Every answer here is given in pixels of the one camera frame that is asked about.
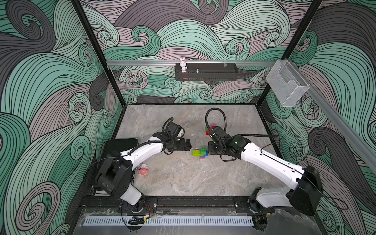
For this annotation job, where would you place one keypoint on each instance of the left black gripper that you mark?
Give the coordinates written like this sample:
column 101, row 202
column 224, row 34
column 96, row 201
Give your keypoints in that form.
column 181, row 147

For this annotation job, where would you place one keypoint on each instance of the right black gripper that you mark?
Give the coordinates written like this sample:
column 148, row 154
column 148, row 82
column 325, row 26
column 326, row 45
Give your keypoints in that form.
column 210, row 147

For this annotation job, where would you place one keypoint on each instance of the blue lego brick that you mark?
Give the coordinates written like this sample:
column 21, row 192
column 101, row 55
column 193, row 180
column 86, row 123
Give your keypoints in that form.
column 204, row 155

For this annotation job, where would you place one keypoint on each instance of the lime long lego brick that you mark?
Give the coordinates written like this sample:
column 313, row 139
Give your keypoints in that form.
column 197, row 153

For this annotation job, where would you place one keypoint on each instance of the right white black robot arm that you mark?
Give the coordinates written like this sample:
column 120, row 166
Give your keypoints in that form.
column 303, row 187

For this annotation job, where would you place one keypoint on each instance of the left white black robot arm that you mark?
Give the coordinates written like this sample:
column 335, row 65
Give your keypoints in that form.
column 115, row 172

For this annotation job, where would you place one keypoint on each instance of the pink toy figure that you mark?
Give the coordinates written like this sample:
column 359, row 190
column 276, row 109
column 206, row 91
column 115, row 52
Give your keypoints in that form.
column 143, row 170

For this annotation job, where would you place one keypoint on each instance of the black box on table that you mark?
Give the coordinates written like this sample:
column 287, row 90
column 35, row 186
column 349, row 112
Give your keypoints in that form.
column 113, row 148

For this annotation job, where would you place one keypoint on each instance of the white pink bunny figurine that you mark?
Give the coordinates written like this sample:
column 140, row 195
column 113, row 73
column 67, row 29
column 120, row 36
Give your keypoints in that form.
column 183, row 65

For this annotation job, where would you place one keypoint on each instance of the black wall shelf tray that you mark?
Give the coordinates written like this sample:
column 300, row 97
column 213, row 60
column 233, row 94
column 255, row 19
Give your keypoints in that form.
column 210, row 72

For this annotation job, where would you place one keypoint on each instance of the white slotted cable duct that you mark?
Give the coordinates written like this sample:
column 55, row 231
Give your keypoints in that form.
column 172, row 221

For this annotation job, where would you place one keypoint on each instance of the clear plastic wall bin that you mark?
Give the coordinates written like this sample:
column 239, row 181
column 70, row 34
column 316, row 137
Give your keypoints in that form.
column 287, row 82

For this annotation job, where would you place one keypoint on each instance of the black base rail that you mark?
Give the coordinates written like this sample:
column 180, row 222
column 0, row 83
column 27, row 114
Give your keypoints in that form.
column 158, row 204

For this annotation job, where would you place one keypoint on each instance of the aluminium rail back wall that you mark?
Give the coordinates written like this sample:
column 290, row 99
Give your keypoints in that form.
column 172, row 63

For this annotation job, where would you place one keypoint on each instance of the aluminium rail wall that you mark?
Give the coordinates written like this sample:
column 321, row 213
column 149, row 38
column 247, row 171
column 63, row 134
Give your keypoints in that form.
column 172, row 63
column 350, row 108

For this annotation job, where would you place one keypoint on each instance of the aluminium rail right wall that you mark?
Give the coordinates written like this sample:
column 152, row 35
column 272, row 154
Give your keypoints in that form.
column 350, row 108

